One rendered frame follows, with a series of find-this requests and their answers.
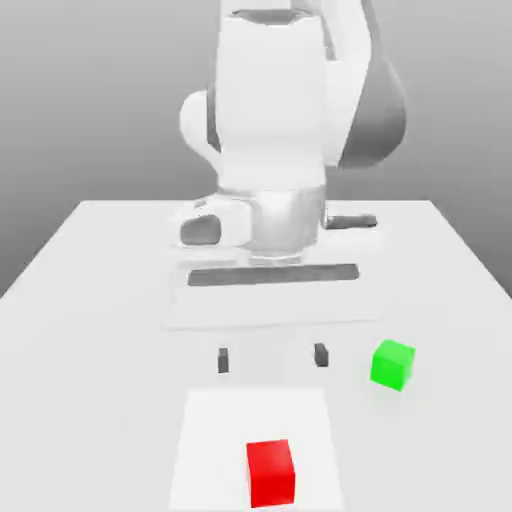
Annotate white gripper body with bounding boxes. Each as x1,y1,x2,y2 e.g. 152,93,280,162
160,258,386,332

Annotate small green cube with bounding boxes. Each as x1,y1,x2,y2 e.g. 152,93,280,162
369,338,417,393

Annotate small red cube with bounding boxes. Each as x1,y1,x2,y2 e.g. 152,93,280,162
245,438,297,510

